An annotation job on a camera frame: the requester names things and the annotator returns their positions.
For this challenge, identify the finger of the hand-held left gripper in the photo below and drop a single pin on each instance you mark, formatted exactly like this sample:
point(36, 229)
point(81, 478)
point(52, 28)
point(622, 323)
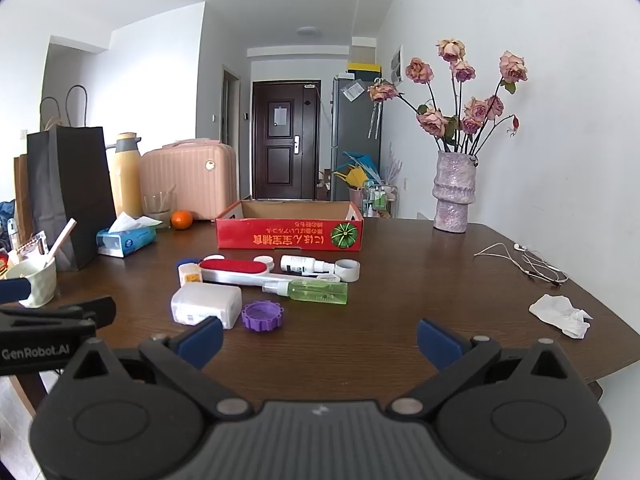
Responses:
point(14, 290)
point(95, 309)

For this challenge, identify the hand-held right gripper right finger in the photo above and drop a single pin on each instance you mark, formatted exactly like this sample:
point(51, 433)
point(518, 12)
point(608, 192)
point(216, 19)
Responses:
point(440, 342)

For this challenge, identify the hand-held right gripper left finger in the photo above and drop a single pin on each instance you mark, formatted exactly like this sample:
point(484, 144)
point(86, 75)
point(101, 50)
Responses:
point(202, 341)

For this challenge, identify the white plastic box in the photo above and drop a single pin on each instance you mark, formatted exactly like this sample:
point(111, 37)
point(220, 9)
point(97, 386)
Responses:
point(205, 302)

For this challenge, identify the gear-shaped plastic lid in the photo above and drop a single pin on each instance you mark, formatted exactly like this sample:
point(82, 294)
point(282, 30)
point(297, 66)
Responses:
point(262, 316)

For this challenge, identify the small orange-labelled white bottle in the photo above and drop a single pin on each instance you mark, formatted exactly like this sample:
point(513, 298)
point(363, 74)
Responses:
point(189, 274)

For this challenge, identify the red and white lint brush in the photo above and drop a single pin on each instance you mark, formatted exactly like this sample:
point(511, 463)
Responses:
point(220, 266)

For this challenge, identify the ridged white flanged cap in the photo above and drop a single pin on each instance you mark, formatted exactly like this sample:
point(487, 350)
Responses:
point(264, 262)

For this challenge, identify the green spray bottle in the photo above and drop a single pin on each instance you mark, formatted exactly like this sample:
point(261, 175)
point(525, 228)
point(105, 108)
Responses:
point(315, 292)

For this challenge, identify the white spray bottle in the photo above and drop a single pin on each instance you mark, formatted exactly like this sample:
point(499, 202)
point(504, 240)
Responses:
point(300, 262)

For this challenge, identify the red cardboard box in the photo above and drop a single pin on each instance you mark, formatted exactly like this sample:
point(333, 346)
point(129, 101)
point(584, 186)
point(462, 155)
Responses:
point(280, 237)

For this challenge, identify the white faceted cup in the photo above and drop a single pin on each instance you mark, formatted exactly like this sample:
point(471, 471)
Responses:
point(32, 285)

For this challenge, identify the pale pink stick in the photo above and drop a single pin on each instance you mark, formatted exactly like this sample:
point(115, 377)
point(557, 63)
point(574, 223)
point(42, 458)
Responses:
point(62, 237)

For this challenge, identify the blue tissue pack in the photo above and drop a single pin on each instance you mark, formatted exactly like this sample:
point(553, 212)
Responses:
point(125, 242)

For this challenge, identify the black chair back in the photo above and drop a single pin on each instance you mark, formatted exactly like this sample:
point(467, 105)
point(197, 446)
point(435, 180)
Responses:
point(70, 190)

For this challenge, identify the clear glass cup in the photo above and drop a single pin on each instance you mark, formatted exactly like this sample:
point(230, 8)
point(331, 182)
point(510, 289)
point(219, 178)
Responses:
point(159, 207)

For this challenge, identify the crumpled white tissue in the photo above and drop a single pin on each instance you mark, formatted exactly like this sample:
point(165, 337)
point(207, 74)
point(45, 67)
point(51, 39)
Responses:
point(557, 312)

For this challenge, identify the orange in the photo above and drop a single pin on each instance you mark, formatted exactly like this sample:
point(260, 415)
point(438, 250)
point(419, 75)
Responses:
point(182, 220)

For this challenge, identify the clear stirring stick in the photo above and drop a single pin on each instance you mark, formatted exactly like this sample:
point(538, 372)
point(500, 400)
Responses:
point(162, 199)

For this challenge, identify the yellow thermos jug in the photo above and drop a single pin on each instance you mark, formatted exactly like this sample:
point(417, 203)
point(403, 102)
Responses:
point(125, 180)

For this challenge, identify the lilac textured vase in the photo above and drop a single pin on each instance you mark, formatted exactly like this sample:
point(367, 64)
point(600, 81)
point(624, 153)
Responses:
point(454, 195)

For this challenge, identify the pink ribbed suitcase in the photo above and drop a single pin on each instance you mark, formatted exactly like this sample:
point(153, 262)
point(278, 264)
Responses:
point(190, 180)

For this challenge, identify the pink bucket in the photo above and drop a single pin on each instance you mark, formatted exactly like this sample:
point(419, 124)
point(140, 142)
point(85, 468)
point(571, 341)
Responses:
point(355, 195)

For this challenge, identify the pale purple dried branches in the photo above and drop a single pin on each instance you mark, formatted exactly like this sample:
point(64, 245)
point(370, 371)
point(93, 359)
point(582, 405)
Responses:
point(392, 165)

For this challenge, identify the blue yellow plastic item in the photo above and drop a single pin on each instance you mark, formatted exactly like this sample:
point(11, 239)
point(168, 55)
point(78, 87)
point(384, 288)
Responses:
point(355, 170)

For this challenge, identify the small cardboard boxes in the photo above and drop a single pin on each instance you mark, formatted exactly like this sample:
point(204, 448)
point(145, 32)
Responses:
point(324, 185)

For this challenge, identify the dark brown entrance door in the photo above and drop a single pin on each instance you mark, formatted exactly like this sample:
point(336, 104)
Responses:
point(285, 145)

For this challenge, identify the grey refrigerator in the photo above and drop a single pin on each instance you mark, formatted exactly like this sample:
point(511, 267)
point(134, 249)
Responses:
point(352, 130)

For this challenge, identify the clear hanging wrapper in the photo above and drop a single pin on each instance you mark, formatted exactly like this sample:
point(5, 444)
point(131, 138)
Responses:
point(375, 120)

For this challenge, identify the dark side door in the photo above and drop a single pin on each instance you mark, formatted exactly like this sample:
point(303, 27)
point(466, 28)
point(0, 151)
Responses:
point(231, 110)

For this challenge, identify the paper sheet on refrigerator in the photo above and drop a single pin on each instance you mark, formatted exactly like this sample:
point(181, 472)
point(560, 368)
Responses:
point(353, 91)

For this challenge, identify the yellow box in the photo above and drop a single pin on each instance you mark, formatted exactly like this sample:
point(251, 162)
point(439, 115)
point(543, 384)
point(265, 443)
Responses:
point(364, 71)

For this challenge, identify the round ceiling lamp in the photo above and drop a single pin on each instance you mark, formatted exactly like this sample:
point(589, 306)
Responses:
point(308, 31)

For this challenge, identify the framed wall picture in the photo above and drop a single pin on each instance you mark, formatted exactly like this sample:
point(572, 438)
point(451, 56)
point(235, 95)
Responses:
point(396, 64)

